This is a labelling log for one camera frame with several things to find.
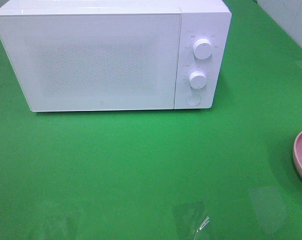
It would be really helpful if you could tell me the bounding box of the upper white round knob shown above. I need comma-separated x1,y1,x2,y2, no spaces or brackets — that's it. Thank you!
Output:
192,37,213,60

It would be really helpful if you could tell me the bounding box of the white microwave oven body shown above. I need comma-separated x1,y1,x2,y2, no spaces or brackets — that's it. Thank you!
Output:
0,0,232,110

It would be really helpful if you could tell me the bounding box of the lower white round knob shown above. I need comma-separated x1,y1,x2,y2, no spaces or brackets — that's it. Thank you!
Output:
189,71,207,90

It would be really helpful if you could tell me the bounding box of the white round knob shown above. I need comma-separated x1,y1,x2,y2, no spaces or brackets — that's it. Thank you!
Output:
192,37,213,60
189,71,207,90

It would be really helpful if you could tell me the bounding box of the green table mat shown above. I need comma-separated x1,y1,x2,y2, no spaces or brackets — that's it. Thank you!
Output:
0,0,302,240

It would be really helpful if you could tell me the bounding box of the white round door button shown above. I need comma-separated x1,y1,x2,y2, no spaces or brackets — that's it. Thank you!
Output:
186,94,202,106

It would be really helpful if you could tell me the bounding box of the white microwave door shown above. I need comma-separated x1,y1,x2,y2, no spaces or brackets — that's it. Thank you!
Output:
0,14,181,112

